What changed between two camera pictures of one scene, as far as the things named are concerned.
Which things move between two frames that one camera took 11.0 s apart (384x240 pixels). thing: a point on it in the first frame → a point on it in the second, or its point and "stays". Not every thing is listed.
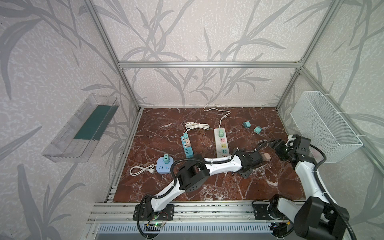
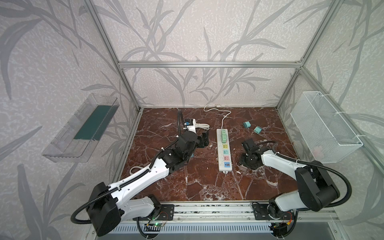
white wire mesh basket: (318, 122) stays
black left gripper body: (261, 154) → (182, 126)
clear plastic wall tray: (78, 138) stays
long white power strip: (222, 146) stays
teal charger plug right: (257, 129) stays
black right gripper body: (283, 147) → (248, 146)
